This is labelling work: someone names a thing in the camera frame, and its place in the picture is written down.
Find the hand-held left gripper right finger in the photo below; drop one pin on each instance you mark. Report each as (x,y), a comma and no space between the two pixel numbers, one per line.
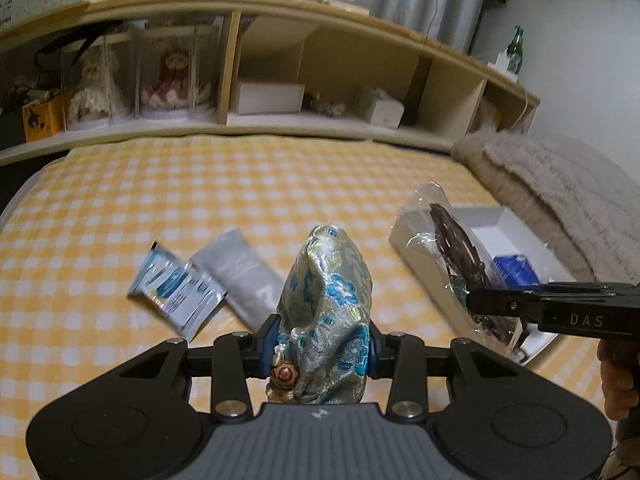
(376,355)

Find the blue purple soft packet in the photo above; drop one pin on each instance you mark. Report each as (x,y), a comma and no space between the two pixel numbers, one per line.
(515,270)

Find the white tissue box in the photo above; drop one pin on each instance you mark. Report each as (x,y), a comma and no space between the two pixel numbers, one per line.
(382,110)

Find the white plush doll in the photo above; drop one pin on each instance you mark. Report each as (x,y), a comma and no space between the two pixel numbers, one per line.
(95,90)

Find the pink plush doll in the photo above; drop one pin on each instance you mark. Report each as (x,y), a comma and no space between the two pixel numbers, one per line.
(172,82)

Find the white paper bag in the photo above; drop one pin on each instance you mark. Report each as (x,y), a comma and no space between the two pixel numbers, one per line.
(490,115)

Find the person's right hand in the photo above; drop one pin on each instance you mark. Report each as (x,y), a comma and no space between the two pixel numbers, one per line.
(620,375)

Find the beige fluffy blanket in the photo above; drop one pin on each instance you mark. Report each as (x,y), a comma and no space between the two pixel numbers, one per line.
(560,185)

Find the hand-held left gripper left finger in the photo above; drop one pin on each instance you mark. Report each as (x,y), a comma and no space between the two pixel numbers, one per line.
(267,342)

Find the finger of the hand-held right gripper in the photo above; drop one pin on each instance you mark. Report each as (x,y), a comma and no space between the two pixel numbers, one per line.
(590,288)
(495,301)

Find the white cardboard box tray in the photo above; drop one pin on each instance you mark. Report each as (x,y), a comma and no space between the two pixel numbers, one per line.
(482,217)

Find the yellow checked bed sheet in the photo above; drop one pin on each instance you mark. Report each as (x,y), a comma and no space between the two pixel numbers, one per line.
(150,200)

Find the small white model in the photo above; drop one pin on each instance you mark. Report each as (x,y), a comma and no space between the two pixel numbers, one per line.
(501,59)

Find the blue white wipes packet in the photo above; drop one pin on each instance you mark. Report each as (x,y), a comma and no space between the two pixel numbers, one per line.
(175,290)

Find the clear bag with brown item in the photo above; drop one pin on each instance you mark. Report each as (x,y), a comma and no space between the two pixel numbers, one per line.
(450,240)

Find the knotted fabric bundle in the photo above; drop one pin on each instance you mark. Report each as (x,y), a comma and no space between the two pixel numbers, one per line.
(325,105)

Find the wooden headboard shelf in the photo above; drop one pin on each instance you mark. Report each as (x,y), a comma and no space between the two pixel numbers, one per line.
(300,7)

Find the green glass bottle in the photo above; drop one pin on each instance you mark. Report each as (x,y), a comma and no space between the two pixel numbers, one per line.
(516,52)

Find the grey soft packet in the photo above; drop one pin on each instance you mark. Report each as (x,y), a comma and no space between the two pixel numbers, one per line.
(235,270)

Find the yellow printed box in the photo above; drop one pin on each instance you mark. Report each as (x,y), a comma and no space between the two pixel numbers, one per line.
(42,120)

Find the doll in clear case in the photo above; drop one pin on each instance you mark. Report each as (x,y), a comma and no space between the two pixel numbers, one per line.
(205,90)
(120,115)

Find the small white storage box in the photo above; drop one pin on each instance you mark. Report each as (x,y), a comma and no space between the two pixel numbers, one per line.
(270,97)

